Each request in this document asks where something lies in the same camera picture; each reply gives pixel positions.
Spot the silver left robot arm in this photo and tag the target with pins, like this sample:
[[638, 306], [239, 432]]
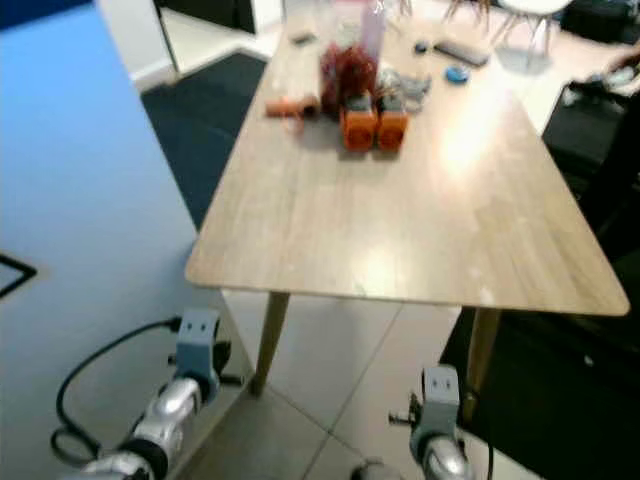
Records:
[[165, 425]]

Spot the person forearm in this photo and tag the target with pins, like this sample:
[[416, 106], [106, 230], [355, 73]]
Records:
[[622, 66]]

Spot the wooden table leg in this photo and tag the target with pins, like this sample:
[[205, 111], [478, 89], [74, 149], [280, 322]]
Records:
[[270, 340], [480, 355]]

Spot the clear bag of red bits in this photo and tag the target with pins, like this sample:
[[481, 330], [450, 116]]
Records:
[[346, 72]]

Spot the pile of metal parts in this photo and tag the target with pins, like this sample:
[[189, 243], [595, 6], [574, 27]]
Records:
[[405, 88]]

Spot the small dark flat item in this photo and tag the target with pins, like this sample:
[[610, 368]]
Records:
[[302, 38]]

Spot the blue round disc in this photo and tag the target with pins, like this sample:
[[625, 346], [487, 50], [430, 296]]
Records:
[[457, 74]]

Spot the grey remote control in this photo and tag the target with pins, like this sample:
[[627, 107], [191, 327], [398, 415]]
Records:
[[460, 51]]

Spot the clear plastic bottle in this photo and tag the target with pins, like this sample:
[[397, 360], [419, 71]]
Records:
[[372, 25]]

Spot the white chair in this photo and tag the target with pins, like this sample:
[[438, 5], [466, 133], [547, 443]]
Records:
[[528, 12]]

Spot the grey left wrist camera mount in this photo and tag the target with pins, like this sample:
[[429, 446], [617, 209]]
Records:
[[198, 338]]

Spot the black frame badge holder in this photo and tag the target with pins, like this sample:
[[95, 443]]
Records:
[[28, 270]]

